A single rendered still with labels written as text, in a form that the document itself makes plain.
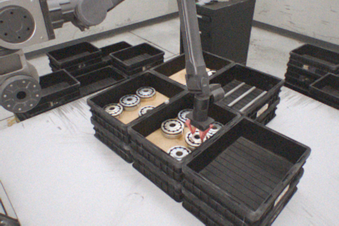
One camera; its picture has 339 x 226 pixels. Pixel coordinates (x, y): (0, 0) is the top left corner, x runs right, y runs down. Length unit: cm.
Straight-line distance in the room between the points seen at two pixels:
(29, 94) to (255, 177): 88
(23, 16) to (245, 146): 95
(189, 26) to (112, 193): 73
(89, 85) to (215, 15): 126
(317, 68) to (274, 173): 163
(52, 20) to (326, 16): 397
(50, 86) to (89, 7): 170
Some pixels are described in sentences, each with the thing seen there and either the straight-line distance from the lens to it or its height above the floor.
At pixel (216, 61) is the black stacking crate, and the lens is 179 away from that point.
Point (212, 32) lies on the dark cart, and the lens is 279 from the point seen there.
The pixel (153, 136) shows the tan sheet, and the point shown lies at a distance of 132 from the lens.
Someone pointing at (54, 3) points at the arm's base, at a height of 148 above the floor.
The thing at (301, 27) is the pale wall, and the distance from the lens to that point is 467.
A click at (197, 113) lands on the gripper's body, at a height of 102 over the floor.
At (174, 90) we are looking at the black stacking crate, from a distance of 151.
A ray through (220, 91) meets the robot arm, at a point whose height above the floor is 108.
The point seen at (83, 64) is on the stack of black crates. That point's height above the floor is 52.
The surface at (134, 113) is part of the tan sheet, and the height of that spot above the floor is 83.
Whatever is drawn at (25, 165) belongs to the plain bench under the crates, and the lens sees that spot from 153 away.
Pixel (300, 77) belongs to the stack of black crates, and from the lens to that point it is 282.
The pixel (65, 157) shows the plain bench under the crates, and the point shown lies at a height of 70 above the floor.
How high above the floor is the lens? 170
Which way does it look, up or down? 34 degrees down
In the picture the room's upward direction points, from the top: 1 degrees counter-clockwise
